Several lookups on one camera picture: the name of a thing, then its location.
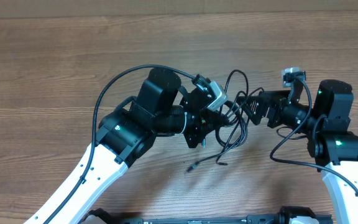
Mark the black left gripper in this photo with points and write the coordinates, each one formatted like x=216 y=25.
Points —
x=205 y=122

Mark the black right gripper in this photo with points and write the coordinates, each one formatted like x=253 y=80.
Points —
x=275 y=102

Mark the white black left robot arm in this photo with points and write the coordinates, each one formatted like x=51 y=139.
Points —
x=169 y=102

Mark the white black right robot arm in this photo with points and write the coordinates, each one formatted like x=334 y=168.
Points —
x=325 y=122

